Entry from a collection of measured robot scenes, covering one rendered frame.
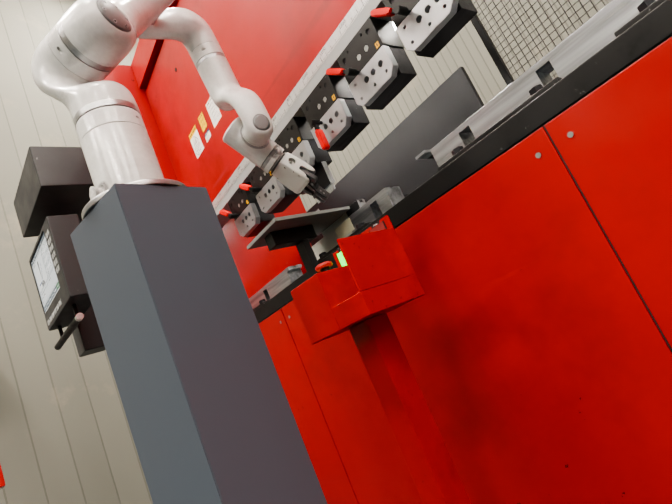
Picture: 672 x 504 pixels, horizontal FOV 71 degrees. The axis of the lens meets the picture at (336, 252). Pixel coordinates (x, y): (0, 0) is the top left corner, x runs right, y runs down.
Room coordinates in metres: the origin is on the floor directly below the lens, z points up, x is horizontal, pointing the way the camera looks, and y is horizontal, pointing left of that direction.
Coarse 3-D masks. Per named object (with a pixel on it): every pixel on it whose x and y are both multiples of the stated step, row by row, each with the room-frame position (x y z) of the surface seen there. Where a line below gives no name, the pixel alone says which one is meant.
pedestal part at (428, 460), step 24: (360, 336) 0.95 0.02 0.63; (384, 336) 0.94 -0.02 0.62; (384, 360) 0.93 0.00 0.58; (384, 384) 0.94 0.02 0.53; (408, 384) 0.95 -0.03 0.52; (384, 408) 0.96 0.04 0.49; (408, 408) 0.93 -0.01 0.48; (408, 432) 0.94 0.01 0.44; (432, 432) 0.95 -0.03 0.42; (408, 456) 0.96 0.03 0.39; (432, 456) 0.93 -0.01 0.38; (432, 480) 0.93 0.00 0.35; (456, 480) 0.96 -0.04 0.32
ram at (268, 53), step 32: (192, 0) 1.53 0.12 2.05; (224, 0) 1.40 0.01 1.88; (256, 0) 1.29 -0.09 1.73; (288, 0) 1.20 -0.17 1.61; (320, 0) 1.12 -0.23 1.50; (352, 0) 1.05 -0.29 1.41; (224, 32) 1.45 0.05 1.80; (256, 32) 1.33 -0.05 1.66; (288, 32) 1.24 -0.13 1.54; (320, 32) 1.15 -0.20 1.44; (352, 32) 1.08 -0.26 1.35; (160, 64) 1.83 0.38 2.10; (192, 64) 1.65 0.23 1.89; (256, 64) 1.38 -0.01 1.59; (288, 64) 1.28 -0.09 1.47; (160, 96) 1.91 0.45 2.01; (192, 96) 1.72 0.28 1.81; (160, 128) 2.00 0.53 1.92; (192, 128) 1.79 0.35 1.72; (224, 128) 1.62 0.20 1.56; (192, 160) 1.86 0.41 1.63; (224, 160) 1.68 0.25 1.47; (224, 224) 1.97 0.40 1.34
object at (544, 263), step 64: (640, 64) 0.64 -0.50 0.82; (576, 128) 0.73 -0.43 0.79; (640, 128) 0.67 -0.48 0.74; (448, 192) 0.93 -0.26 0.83; (512, 192) 0.83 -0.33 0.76; (576, 192) 0.76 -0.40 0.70; (640, 192) 0.70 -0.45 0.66; (448, 256) 0.98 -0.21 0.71; (512, 256) 0.88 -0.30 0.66; (576, 256) 0.80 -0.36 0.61; (640, 256) 0.74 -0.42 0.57; (448, 320) 1.03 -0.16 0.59; (512, 320) 0.93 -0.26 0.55; (576, 320) 0.84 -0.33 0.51; (640, 320) 0.77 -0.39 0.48; (320, 384) 1.45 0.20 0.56; (448, 384) 1.09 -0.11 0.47; (512, 384) 0.97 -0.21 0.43; (576, 384) 0.88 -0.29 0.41; (640, 384) 0.81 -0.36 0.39; (320, 448) 1.56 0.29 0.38; (384, 448) 1.32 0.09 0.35; (448, 448) 1.16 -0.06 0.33; (512, 448) 1.03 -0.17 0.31; (576, 448) 0.93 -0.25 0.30; (640, 448) 0.85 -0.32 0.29
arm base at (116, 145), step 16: (96, 112) 0.74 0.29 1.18; (112, 112) 0.75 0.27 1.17; (128, 112) 0.77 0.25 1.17; (80, 128) 0.75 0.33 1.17; (96, 128) 0.74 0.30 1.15; (112, 128) 0.75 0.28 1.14; (128, 128) 0.76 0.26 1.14; (144, 128) 0.80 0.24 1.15; (96, 144) 0.74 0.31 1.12; (112, 144) 0.74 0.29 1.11; (128, 144) 0.75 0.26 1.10; (144, 144) 0.78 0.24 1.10; (96, 160) 0.75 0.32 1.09; (112, 160) 0.74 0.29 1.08; (128, 160) 0.75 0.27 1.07; (144, 160) 0.77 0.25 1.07; (96, 176) 0.75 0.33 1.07; (112, 176) 0.74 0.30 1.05; (128, 176) 0.75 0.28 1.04; (144, 176) 0.76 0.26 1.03; (160, 176) 0.79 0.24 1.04; (96, 192) 0.73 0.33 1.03
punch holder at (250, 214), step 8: (248, 184) 1.65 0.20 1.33; (240, 192) 1.66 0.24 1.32; (248, 192) 1.64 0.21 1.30; (232, 200) 1.72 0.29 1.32; (240, 200) 1.68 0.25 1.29; (248, 200) 1.64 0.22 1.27; (256, 200) 1.66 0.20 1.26; (232, 208) 1.74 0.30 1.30; (240, 208) 1.70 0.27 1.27; (248, 208) 1.65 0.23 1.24; (256, 208) 1.65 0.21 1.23; (240, 216) 1.71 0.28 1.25; (248, 216) 1.67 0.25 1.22; (256, 216) 1.64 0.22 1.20; (264, 216) 1.67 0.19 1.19; (272, 216) 1.69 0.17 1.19; (240, 224) 1.72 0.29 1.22; (248, 224) 1.68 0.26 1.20; (256, 224) 1.66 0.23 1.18; (264, 224) 1.70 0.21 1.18; (240, 232) 1.74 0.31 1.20; (248, 232) 1.71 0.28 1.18; (256, 232) 1.75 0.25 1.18
